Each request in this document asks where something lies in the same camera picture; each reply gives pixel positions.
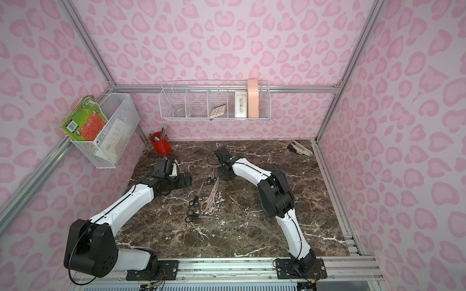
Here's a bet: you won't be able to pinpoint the white patterned card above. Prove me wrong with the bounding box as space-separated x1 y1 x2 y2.
234 91 248 118

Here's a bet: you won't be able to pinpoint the white wire shelf basket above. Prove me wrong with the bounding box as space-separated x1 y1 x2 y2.
158 80 271 121

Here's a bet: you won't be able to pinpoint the white paper sheet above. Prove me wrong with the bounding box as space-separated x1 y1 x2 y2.
96 119 132 164

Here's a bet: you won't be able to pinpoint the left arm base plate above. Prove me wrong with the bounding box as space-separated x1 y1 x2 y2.
126 260 179 282

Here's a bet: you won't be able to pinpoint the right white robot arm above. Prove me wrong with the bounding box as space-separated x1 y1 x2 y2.
214 147 317 274

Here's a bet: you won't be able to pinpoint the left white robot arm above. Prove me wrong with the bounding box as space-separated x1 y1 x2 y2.
64 159 192 281

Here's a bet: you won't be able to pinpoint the white black stapler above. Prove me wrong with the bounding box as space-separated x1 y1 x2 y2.
287 140 314 158

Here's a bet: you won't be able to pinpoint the green red booklet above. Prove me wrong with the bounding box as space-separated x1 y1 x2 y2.
61 95 108 142

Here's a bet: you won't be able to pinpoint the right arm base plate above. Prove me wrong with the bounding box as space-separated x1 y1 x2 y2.
273 258 328 281

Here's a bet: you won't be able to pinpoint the small brown calculator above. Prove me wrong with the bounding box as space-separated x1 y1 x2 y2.
208 104 228 119

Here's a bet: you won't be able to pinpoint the red pen cup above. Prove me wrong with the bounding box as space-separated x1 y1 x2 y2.
148 132 172 155

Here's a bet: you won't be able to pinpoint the small dark scissors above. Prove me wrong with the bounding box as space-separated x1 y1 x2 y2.
206 169 217 185

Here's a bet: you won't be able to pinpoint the clear tape roll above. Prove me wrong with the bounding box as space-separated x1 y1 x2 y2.
172 105 186 118

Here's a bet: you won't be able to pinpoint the white wire wall basket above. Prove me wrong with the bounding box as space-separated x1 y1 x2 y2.
71 93 140 169

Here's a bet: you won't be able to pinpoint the black scissors sideways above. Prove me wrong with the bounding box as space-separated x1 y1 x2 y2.
184 210 213 223

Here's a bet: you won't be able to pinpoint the pink rectangular box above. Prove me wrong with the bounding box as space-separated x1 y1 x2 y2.
248 79 259 118

